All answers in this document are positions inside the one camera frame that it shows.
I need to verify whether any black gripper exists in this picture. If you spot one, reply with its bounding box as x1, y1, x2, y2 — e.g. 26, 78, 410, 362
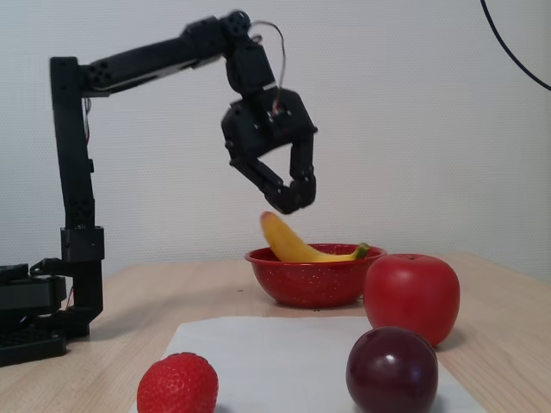
220, 88, 319, 216

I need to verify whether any yellow plastic banana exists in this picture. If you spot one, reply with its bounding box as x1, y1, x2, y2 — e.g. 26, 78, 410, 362
259, 210, 372, 264

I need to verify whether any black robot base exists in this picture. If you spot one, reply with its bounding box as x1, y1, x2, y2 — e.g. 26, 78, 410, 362
0, 256, 105, 369

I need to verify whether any red speckled enamel bowl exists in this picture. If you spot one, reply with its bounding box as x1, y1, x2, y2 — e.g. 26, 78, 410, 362
245, 242, 388, 309

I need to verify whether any red plastic apple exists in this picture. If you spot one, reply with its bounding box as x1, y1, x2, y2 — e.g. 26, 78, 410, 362
362, 253, 461, 348

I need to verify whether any white paper sheet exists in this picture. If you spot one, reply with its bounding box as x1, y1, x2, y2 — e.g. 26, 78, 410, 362
127, 316, 492, 413

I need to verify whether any dark purple plastic plum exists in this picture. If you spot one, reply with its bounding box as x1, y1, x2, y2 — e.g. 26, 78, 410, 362
344, 325, 441, 413

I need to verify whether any red plastic strawberry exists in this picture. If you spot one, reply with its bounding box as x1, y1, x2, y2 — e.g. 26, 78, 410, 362
136, 352, 220, 413

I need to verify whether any gripper motor servo cable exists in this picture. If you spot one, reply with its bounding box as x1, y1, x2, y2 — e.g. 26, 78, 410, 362
249, 20, 288, 114

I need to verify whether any shoulder servo cable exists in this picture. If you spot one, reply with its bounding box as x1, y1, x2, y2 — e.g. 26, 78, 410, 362
82, 96, 94, 145

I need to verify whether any thin black hanging cable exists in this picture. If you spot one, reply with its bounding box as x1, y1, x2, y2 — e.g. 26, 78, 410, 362
479, 0, 551, 93

